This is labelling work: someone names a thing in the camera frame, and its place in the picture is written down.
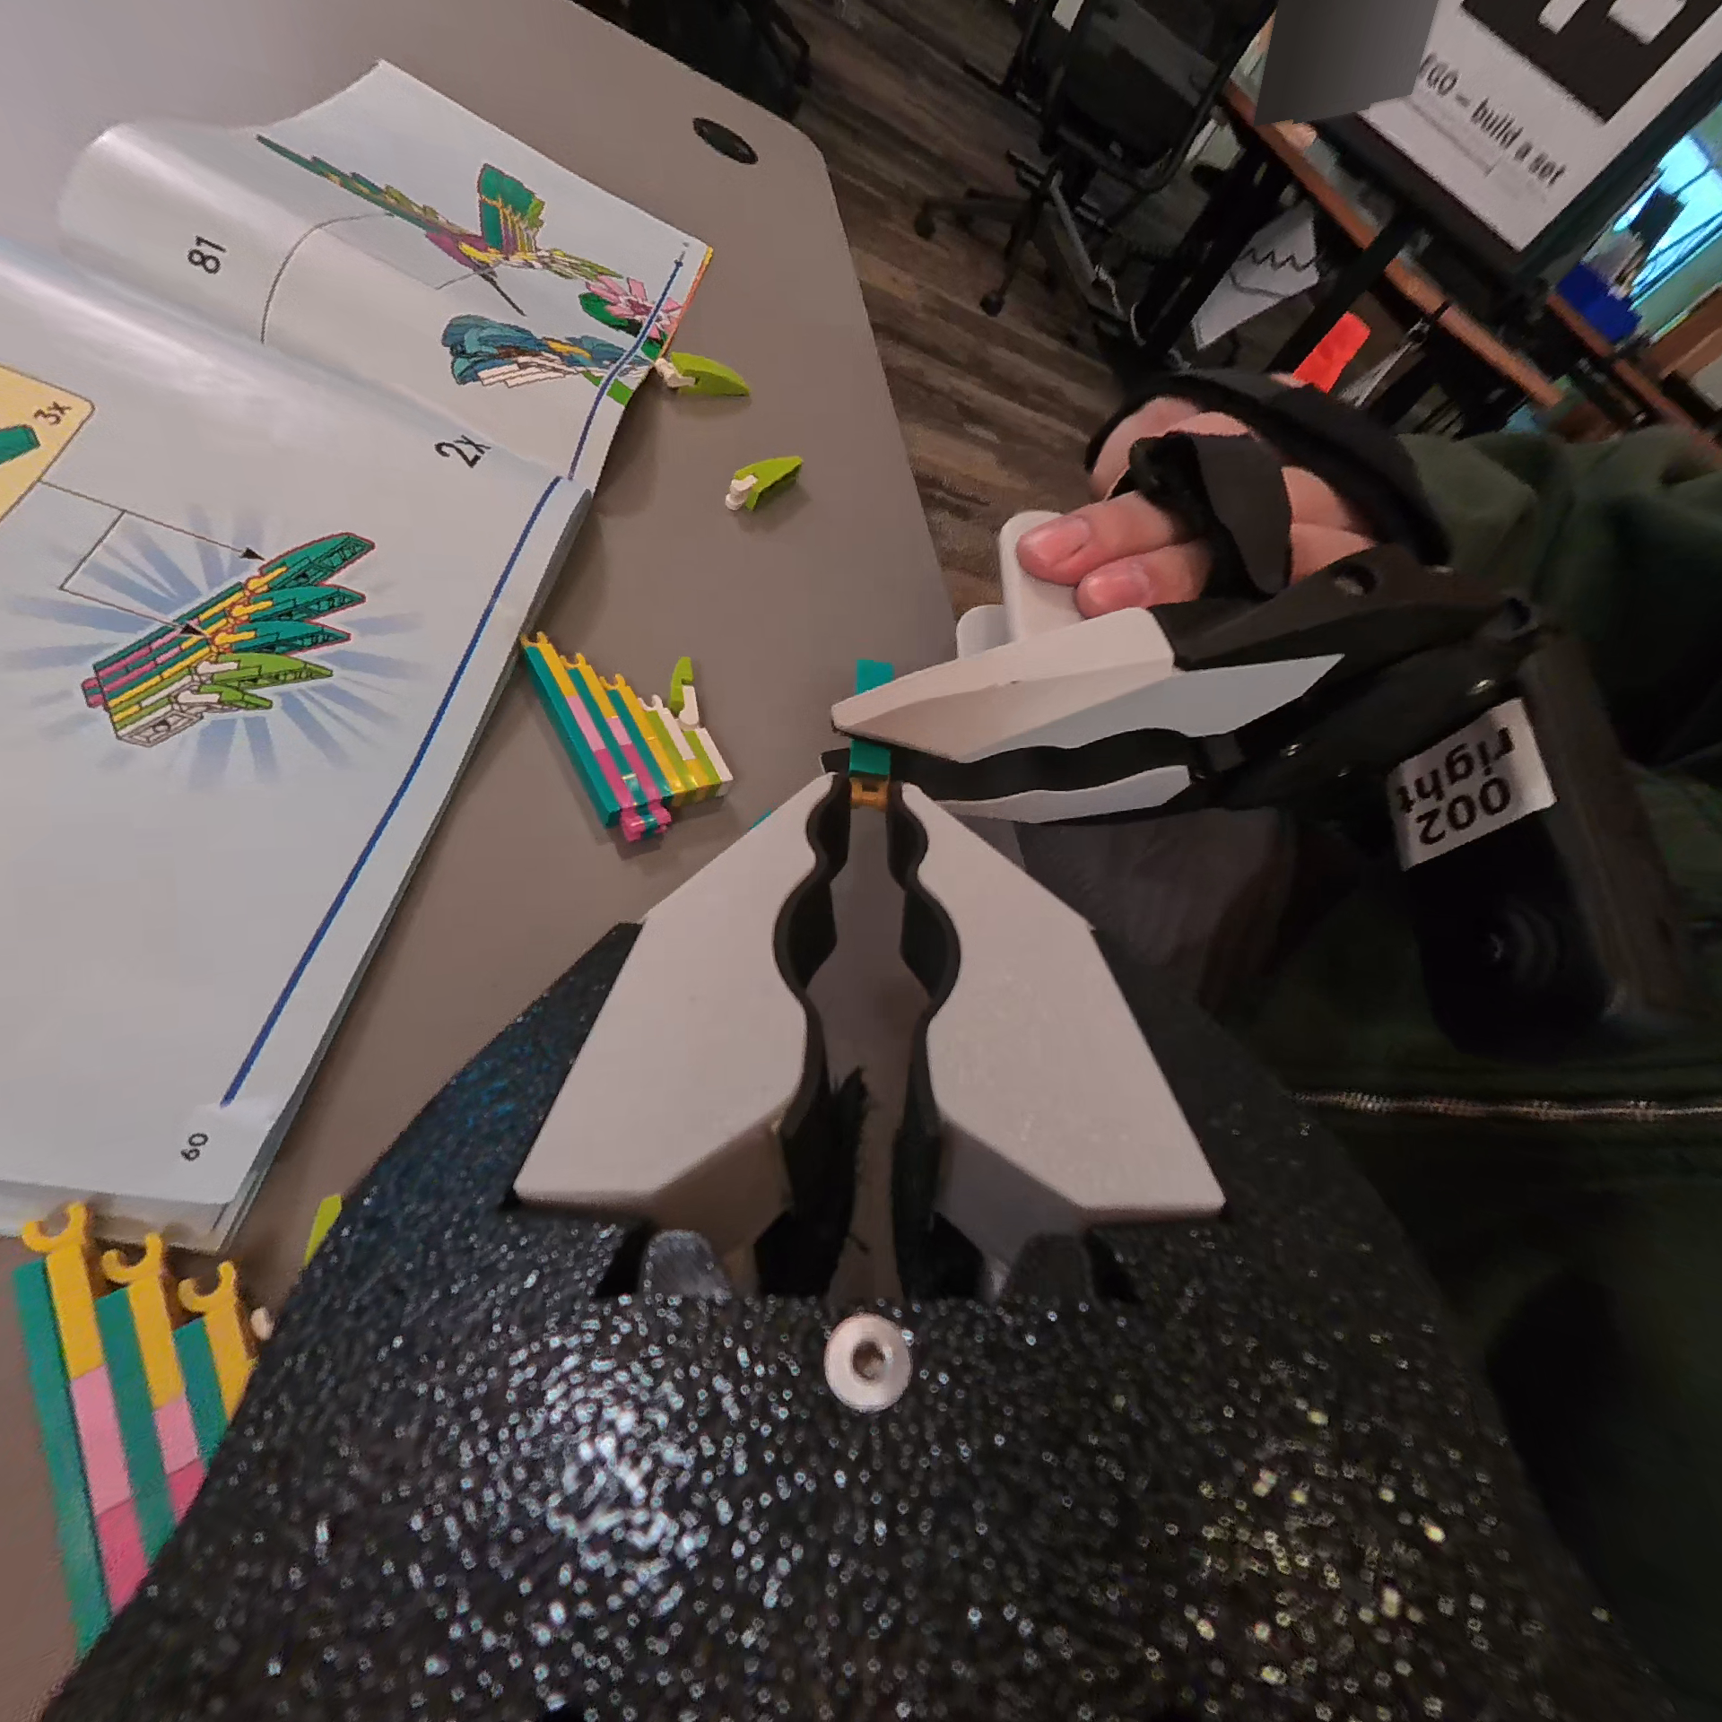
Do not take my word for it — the small striped lego wing assembly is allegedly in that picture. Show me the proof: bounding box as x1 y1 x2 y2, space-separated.
520 629 737 846

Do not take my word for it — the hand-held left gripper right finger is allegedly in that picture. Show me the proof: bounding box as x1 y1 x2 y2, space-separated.
880 779 1226 1296

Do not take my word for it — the black office chair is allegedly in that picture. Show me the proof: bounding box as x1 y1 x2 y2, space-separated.
914 0 1266 318

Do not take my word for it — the person's right forearm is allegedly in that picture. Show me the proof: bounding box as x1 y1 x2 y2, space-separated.
1391 426 1722 808

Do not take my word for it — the white zigzag paper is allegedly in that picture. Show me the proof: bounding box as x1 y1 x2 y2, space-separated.
1189 204 1321 347

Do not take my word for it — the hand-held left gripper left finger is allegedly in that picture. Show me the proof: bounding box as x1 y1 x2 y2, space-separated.
511 772 869 1296

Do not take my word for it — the person's right hand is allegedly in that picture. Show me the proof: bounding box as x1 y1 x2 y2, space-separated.
1016 369 1454 613

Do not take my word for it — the wooden edged background desk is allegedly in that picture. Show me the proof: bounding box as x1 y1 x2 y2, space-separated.
1221 76 1722 451

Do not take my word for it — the large striped lego wing assembly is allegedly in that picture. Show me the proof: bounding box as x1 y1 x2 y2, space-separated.
10 1199 270 1657

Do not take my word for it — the dark green jacket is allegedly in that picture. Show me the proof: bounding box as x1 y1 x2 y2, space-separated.
1015 792 1722 1722

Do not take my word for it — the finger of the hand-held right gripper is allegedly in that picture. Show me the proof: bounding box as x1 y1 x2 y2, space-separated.
927 749 1219 826
823 611 1347 779

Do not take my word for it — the red tag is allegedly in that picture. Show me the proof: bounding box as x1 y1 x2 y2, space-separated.
1296 309 1370 396

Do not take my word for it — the white sign board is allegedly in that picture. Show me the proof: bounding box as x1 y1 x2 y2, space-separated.
1356 0 1722 252

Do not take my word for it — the lego instruction booklet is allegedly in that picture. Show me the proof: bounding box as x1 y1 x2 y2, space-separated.
0 58 715 1255

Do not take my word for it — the teal and yellow lego piece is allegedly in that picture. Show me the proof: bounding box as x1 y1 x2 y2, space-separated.
848 656 900 810

